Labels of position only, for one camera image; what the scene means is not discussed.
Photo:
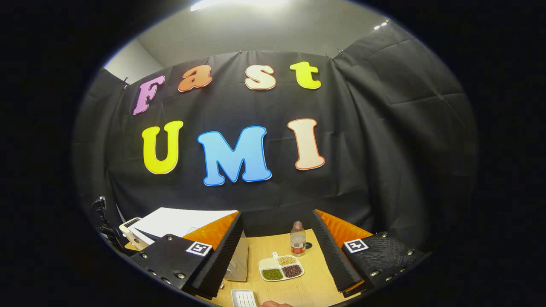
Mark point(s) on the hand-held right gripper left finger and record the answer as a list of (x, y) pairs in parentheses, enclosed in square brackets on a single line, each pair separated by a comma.
[(217, 260)]

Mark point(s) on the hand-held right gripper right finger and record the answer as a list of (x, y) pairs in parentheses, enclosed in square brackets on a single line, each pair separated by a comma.
[(335, 260)]

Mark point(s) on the white microwave oven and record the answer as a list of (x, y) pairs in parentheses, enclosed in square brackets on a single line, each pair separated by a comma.
[(179, 221)]

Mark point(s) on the white toaster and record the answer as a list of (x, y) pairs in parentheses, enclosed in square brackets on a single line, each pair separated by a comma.
[(130, 232)]

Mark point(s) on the clear plastic water bottle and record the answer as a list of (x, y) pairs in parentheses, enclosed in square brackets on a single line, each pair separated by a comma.
[(297, 241)]

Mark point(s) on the white ribbed tray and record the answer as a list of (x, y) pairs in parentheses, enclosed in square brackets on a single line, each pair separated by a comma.
[(244, 298)]

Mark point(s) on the divided dish of beans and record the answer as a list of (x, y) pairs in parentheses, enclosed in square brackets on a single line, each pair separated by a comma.
[(281, 268)]

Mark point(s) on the small ceiling light panel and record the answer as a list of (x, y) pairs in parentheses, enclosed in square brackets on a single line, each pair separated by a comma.
[(381, 25)]

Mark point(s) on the large ceiling light panel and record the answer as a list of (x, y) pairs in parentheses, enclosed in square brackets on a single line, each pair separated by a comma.
[(239, 3)]

